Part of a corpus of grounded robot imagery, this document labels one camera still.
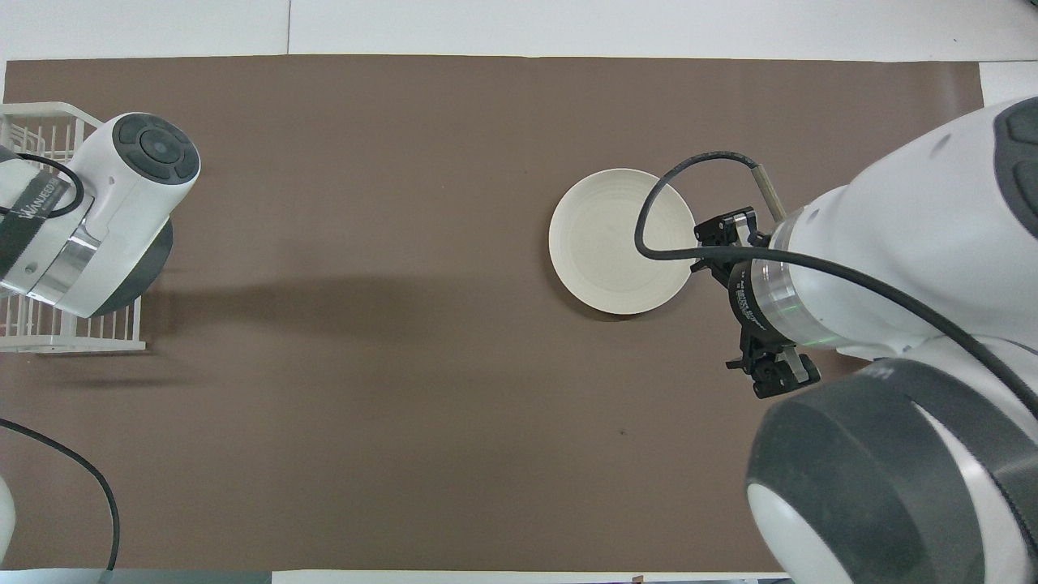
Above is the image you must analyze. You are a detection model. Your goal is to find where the white wire dish rack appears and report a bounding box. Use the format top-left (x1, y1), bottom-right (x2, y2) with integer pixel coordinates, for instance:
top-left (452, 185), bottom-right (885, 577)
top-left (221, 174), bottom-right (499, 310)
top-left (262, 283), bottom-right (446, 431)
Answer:
top-left (0, 101), bottom-right (148, 354)

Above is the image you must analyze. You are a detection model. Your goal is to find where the cream round plate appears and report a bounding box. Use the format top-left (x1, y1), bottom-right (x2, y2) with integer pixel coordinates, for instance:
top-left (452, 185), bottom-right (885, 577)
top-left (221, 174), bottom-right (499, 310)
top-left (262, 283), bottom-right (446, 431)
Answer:
top-left (548, 168), bottom-right (698, 316)

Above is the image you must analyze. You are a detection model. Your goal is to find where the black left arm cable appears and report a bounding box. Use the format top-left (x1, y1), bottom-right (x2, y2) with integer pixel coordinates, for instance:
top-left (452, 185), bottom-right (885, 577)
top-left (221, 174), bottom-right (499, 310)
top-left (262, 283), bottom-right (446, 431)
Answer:
top-left (0, 152), bottom-right (121, 571)

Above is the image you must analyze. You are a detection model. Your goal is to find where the brown table mat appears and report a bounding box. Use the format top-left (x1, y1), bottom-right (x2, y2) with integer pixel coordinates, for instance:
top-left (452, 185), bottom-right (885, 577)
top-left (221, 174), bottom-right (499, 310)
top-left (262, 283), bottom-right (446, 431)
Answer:
top-left (0, 54), bottom-right (985, 573)

